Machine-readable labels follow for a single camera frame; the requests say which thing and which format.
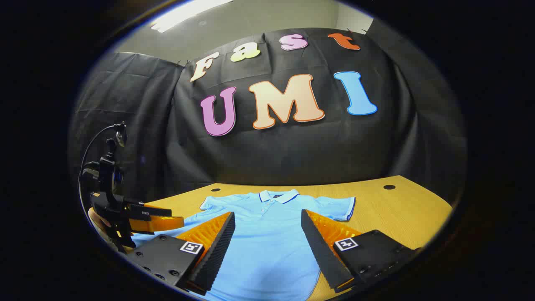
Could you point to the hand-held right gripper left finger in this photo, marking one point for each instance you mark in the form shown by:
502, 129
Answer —
217, 251

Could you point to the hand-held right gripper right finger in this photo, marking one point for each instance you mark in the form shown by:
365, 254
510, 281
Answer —
322, 251

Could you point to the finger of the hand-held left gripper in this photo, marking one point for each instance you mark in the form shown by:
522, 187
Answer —
154, 210
161, 223

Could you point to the light blue T-shirt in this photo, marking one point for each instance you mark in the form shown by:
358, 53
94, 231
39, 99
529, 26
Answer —
267, 234

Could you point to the black backdrop cloth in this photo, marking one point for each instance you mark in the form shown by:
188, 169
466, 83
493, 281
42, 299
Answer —
292, 150

